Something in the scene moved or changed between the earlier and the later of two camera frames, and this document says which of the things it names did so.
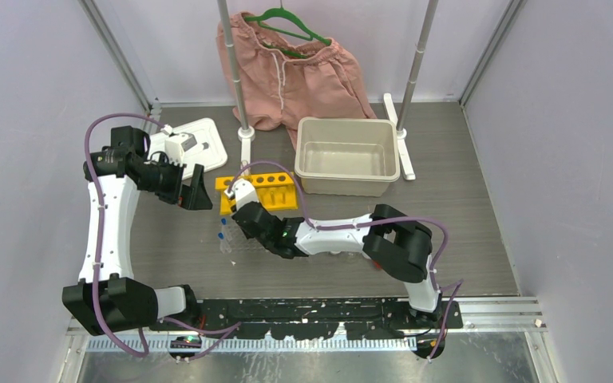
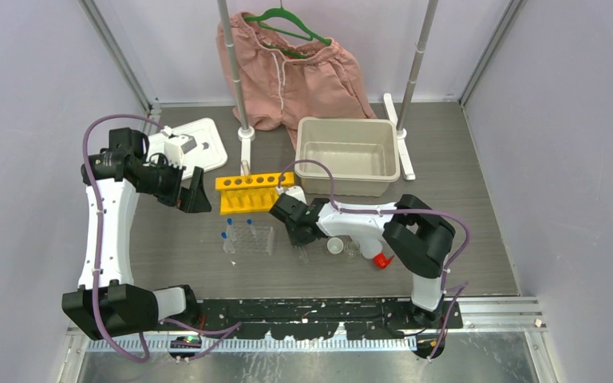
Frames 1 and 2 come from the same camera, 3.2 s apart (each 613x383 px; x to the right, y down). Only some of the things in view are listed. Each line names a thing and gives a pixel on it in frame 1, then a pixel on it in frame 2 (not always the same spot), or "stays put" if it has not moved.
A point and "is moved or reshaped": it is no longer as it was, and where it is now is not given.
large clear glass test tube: (243, 164) stays put
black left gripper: (194, 197) stays put
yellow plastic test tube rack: (274, 191) stays put
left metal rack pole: (246, 132) stays put
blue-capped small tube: (223, 222) is moved or reshaped
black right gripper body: (266, 242) → (296, 238)
